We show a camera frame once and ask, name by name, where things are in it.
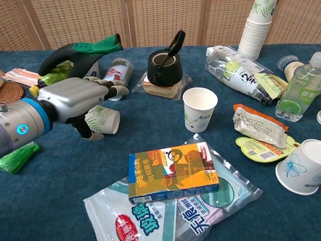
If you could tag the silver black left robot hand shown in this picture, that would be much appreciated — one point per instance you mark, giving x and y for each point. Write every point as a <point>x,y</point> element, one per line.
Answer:
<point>72,93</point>

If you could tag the paper cup green leaf print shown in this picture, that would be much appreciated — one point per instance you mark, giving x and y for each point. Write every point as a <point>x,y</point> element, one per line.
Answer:
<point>104,119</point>

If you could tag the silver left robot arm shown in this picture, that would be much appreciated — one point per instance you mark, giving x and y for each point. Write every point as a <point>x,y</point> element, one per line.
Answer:
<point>22,123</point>

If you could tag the white paper cup blue logo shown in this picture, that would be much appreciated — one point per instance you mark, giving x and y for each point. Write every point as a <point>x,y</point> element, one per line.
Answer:
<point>198,113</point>

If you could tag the paper cup blue butterfly print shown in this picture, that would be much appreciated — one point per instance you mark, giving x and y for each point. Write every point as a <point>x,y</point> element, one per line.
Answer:
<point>301,168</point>

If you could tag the paper cup blue leaf print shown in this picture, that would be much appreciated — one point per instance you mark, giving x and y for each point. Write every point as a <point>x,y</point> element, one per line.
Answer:
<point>319,116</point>

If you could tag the green bottle yellow cap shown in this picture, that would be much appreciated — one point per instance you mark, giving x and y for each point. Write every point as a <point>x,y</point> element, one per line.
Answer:
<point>50,77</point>

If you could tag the green black work glove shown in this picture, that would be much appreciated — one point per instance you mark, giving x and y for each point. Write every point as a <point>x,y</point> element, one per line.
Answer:
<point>75,54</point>

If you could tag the drink can red print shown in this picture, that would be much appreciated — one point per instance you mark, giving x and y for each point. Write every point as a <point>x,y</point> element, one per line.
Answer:
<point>119,70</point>

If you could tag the pink white blister pack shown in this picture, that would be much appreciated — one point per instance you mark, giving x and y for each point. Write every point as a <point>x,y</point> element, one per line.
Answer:
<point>22,75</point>

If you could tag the round woven rattan coaster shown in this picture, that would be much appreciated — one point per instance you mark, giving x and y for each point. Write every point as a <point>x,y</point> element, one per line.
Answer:
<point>11,92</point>

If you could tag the green tissue pack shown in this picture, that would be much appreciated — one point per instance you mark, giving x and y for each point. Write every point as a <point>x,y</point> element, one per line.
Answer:
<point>17,158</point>

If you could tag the blue tablecloth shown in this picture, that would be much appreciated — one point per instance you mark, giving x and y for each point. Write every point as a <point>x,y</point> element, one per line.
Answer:
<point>62,180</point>

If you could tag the black teapot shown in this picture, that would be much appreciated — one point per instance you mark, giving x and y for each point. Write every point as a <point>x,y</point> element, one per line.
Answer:
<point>165,67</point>

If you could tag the bamboo folding screen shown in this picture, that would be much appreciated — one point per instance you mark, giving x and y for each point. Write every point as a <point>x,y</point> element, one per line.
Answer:
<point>160,22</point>

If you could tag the orange blue cookie box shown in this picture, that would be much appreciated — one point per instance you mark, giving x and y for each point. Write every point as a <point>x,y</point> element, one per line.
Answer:
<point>170,173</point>

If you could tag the clear bag of cloths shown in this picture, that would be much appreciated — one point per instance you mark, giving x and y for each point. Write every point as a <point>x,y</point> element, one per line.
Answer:
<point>120,218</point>

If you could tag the silver orange snack packet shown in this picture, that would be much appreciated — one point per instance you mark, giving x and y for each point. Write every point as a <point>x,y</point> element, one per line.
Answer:
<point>258,125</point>

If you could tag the stack of paper cups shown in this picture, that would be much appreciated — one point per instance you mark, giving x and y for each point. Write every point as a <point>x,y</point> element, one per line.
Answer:
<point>255,32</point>

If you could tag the yellow green flat pouch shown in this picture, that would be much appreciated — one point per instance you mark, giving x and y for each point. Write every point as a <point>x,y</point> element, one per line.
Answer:
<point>272,84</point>
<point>260,151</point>

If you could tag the beige mayonnaise squeeze bottle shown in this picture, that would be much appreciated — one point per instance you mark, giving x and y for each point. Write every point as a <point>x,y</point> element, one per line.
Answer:
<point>291,67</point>

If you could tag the clear water bottle lime label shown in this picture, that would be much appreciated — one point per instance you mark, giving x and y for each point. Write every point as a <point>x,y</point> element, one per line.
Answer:
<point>298,93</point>

